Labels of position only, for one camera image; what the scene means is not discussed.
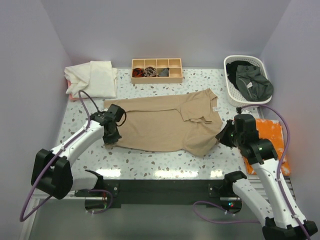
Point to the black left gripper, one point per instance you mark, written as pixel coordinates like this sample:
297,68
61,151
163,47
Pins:
111,136

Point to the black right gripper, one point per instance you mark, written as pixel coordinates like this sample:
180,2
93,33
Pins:
225,135

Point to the beige t-shirt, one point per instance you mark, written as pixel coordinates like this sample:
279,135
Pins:
170,123

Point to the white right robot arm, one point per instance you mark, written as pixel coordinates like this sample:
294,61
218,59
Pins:
278,214

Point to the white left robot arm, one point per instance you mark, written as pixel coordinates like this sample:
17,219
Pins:
52,171

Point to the orange tie-dye folded t-shirt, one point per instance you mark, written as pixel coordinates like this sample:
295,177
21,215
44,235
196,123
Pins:
271,130

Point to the cream folded t-shirt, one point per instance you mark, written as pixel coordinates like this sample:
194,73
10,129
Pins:
96,78

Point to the pink folded t-shirt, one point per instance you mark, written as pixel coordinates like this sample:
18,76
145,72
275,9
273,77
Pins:
72,87

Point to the dark green t-shirt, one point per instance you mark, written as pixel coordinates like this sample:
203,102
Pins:
253,86

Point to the white plastic laundry basket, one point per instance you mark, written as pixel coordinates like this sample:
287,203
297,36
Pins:
235,98

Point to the orange black rolled sock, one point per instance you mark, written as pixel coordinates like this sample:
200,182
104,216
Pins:
138,72

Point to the brown patterned rolled sock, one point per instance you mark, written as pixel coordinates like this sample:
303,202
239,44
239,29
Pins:
150,72

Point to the black garment in basket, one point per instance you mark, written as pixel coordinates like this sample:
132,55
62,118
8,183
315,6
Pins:
231,69

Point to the grey rolled sock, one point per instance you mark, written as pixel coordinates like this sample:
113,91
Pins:
163,72

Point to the wooden compartment organizer box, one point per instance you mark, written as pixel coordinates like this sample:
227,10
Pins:
174,65

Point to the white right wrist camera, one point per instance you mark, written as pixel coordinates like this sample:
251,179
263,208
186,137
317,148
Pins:
243,111

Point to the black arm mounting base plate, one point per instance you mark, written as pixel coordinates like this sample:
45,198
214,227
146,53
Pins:
160,192

